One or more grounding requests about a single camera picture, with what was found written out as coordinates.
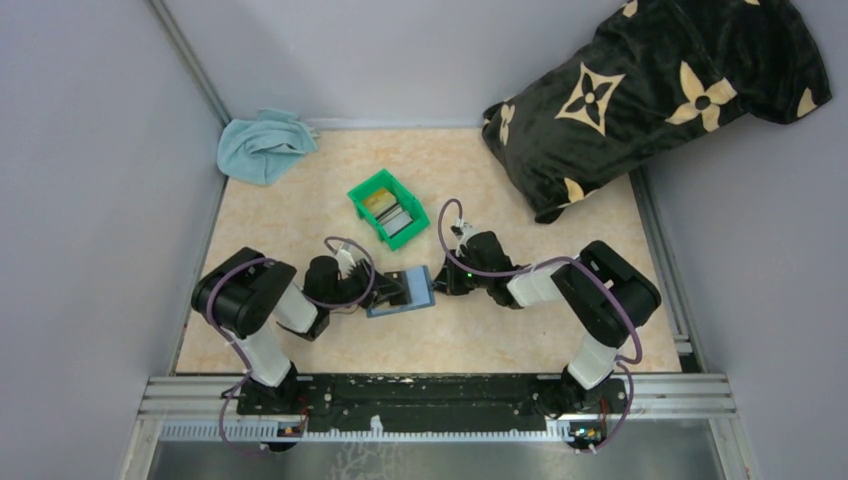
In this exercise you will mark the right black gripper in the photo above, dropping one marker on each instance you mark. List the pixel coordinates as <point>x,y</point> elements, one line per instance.
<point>451,278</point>

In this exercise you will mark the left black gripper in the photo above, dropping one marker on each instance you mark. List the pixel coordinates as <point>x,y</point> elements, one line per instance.
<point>382,289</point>

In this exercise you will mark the blue leather card holder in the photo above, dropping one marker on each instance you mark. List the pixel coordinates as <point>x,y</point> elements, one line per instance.
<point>414,291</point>

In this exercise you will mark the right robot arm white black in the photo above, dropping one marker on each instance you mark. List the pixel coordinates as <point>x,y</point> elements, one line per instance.
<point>609,296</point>

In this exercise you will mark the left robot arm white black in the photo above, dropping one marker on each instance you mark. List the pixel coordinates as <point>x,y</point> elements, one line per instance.
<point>246,294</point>

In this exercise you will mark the cards in green bin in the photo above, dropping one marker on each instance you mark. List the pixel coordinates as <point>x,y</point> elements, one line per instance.
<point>390,215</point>

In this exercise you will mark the green plastic bin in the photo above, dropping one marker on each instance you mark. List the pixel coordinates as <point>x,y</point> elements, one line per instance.
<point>384,179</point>

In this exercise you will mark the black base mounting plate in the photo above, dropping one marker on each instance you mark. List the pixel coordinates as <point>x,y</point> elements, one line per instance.
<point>490,403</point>

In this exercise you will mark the light blue cloth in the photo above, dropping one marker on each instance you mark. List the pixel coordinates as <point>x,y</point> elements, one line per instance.
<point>261,150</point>

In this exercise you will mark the black floral blanket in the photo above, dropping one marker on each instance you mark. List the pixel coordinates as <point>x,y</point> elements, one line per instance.
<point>656,75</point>

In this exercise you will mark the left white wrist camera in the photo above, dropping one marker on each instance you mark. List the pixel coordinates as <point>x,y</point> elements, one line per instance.
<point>347,257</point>

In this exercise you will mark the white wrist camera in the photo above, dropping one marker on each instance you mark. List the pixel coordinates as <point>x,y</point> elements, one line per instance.
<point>463,232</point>
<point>347,257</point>

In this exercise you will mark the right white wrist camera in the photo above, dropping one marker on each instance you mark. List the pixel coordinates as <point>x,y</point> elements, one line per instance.
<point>463,232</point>

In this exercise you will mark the aluminium frame rail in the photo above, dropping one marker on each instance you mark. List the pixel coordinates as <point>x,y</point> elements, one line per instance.
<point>204,408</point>

